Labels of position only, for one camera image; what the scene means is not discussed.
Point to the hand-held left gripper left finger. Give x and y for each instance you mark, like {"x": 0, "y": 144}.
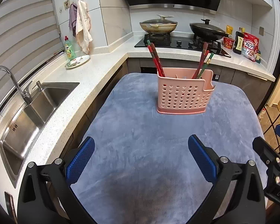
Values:
{"x": 80, "y": 161}

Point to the black wok lid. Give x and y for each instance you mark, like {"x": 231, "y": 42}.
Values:
{"x": 206, "y": 26}

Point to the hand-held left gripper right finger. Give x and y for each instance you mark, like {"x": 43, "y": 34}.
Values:
{"x": 203, "y": 156}

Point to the striped window blinds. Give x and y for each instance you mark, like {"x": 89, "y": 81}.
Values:
{"x": 21, "y": 28}

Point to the white hanging cloth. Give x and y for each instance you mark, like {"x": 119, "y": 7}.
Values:
{"x": 82, "y": 28}

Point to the dark green container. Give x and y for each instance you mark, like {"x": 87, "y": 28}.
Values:
{"x": 258, "y": 57}

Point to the chrome faucet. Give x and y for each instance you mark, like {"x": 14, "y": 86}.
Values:
{"x": 4, "y": 68}

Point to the green dish soap bottle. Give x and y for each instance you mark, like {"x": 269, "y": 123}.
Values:
{"x": 70, "y": 50}

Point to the yellow packet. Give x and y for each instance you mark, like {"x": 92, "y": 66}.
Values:
{"x": 229, "y": 29}

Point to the dark sauce bottle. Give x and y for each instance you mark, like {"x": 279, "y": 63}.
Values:
{"x": 238, "y": 43}

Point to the patterned white plate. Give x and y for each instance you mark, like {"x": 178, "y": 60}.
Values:
{"x": 78, "y": 61}

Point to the purple hanging cloth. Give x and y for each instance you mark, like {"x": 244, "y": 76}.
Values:
{"x": 72, "y": 18}

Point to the blue plush blanket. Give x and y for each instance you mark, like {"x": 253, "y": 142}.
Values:
{"x": 142, "y": 144}

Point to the red instant noodle bowl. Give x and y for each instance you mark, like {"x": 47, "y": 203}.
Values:
{"x": 228, "y": 43}

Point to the bronze wall switch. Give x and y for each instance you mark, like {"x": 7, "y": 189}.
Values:
{"x": 262, "y": 31}

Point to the black stove knob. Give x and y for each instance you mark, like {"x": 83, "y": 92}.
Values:
{"x": 190, "y": 44}
{"x": 178, "y": 43}

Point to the black glass gas stove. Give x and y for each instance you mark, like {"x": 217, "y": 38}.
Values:
{"x": 177, "y": 47}

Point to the wall hook with picture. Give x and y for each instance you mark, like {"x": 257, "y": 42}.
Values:
{"x": 66, "y": 5}

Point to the pink perforated utensil basket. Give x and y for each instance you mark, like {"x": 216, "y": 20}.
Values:
{"x": 184, "y": 95}

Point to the stainless steel sink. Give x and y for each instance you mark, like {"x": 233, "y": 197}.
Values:
{"x": 35, "y": 116}

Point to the green chopstick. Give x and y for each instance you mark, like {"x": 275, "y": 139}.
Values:
{"x": 206, "y": 63}

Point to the chrome sink knob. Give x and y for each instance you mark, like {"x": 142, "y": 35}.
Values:
{"x": 39, "y": 85}

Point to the red cereal bag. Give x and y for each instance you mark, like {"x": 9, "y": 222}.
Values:
{"x": 250, "y": 46}

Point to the red chopstick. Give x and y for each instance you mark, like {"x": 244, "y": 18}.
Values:
{"x": 201, "y": 56}
{"x": 154, "y": 57}
{"x": 204, "y": 61}
{"x": 159, "y": 61}

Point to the black metal chair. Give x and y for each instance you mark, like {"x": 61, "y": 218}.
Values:
{"x": 271, "y": 121}

